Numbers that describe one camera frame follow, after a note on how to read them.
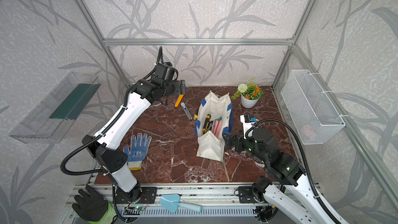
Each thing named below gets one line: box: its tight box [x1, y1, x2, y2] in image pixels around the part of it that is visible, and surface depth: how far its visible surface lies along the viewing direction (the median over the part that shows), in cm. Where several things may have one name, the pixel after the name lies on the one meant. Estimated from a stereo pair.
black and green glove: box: [72, 185, 117, 224], surface depth 71 cm
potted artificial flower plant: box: [231, 77, 264, 109], surface depth 101 cm
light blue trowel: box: [159, 193, 203, 213], surface depth 72 cm
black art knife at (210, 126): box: [207, 120, 214, 132], surface depth 99 cm
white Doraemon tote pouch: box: [194, 90, 234, 162], surface depth 86 cm
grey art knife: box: [180, 101, 193, 121], surface depth 107 cm
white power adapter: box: [239, 114, 257, 139], surface depth 58 cm
